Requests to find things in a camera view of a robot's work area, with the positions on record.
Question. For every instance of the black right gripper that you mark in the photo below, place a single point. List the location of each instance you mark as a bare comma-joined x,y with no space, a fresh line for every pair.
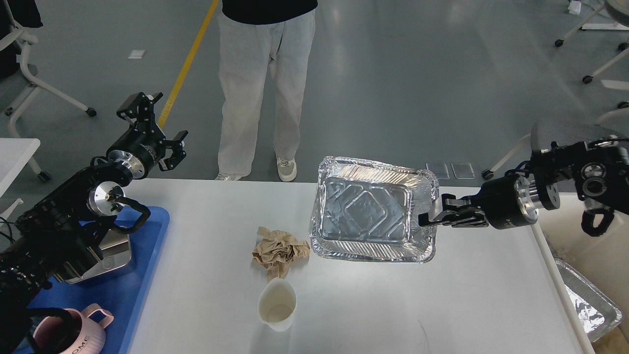
504,203

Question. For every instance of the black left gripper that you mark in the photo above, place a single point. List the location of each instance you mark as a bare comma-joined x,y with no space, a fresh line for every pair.
145,146

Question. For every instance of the aluminium foil tray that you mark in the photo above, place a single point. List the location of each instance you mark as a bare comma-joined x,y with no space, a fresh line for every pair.
368,211

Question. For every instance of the stainless steel rectangular box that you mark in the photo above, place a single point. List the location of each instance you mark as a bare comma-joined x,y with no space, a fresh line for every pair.
117,252

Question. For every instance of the white paper cup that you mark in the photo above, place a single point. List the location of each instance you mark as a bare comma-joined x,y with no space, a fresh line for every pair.
277,305

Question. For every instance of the pink ribbed HOME mug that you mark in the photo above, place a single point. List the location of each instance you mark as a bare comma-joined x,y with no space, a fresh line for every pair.
82,334

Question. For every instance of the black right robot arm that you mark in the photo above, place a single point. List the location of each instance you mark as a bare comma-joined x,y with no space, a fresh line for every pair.
598,169

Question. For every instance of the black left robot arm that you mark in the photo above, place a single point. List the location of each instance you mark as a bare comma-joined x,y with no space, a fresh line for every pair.
60,236

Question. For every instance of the clear floor plate right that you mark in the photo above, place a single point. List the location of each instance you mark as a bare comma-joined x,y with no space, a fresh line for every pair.
463,170

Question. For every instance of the clear floor plate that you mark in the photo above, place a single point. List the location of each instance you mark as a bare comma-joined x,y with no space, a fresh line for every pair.
463,170
440,170

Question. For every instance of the clear floor plate left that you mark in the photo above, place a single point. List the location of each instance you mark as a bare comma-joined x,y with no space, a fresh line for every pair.
440,170

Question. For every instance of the white side table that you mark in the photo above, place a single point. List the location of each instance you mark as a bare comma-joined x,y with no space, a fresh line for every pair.
15,154

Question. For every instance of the beige plastic bin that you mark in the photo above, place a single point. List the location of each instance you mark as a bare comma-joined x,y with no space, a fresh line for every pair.
604,260

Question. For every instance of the white chair left background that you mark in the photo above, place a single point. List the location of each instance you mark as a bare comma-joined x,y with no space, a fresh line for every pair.
33,85

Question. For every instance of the blue plastic tray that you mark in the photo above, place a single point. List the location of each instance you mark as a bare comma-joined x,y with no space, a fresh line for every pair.
122,291

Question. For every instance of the crumpled brown paper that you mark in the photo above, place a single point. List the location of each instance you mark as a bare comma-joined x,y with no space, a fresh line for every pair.
277,250

